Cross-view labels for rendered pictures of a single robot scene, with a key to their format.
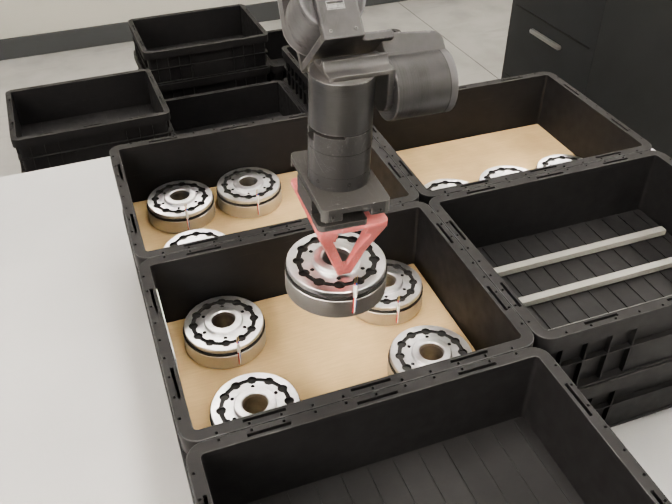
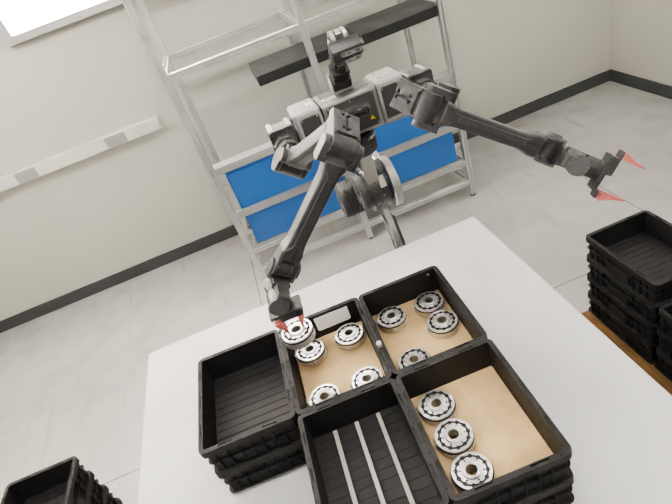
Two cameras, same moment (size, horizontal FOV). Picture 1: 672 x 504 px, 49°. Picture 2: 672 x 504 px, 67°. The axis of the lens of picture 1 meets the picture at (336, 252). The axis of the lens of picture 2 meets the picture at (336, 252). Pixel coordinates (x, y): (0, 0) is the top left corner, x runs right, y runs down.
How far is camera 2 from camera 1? 1.67 m
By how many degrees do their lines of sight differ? 82
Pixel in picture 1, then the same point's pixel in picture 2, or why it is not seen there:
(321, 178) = not seen: hidden behind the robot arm
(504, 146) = (522, 445)
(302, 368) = (334, 363)
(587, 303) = (362, 470)
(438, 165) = (489, 405)
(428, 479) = (283, 404)
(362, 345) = (343, 380)
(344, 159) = not seen: hidden behind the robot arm
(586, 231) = (423, 482)
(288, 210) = (435, 342)
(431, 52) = (274, 297)
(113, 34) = not seen: outside the picture
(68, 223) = (472, 281)
